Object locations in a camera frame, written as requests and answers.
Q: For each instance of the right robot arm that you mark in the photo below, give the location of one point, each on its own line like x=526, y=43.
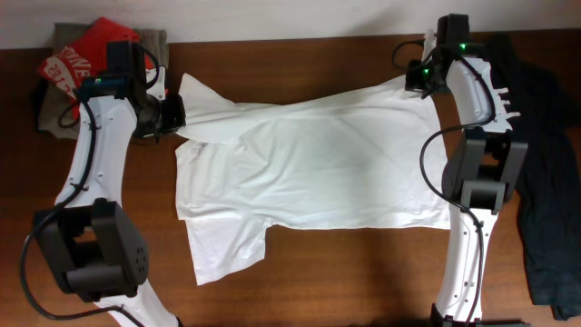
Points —
x=479, y=178

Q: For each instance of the red folded t-shirt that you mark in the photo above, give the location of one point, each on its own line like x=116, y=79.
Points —
x=80, y=51

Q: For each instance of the dark navy garment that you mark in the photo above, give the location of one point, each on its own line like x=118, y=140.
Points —
x=549, y=183

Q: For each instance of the white t-shirt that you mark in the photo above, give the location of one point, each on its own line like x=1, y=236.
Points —
x=359, y=159

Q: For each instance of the olive folded garment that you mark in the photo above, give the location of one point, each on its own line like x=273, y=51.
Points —
x=49, y=102

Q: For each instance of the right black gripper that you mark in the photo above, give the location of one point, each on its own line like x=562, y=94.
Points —
x=412, y=82

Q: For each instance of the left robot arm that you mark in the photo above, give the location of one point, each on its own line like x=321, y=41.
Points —
x=91, y=246

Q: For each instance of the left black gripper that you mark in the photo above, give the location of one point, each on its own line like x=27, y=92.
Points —
x=173, y=117

